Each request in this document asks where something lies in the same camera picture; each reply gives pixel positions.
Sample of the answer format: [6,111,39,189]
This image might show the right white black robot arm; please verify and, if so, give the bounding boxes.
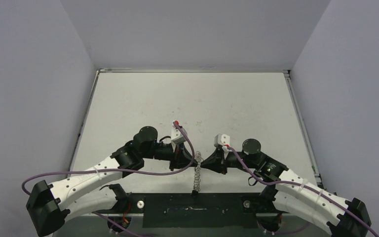
[200,139,377,237]

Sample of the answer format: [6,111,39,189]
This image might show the aluminium frame rail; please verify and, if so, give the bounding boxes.
[48,193,343,217]

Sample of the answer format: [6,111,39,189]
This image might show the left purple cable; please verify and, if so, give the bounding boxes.
[21,121,196,237]

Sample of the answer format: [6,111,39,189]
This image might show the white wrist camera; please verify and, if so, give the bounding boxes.
[214,134,230,161]
[170,120,187,150]

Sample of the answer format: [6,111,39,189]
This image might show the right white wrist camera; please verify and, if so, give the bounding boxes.
[214,134,230,161]

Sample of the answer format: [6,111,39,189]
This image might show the key with black tag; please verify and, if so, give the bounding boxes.
[191,190,199,198]

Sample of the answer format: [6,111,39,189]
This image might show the metal keyring chain loop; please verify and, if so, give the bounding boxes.
[192,151,203,193]

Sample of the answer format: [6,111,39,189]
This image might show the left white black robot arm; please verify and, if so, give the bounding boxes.
[22,121,195,237]

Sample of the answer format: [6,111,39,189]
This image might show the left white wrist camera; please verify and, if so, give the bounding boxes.
[170,120,187,150]

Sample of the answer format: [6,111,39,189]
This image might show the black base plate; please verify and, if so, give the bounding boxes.
[95,193,292,229]

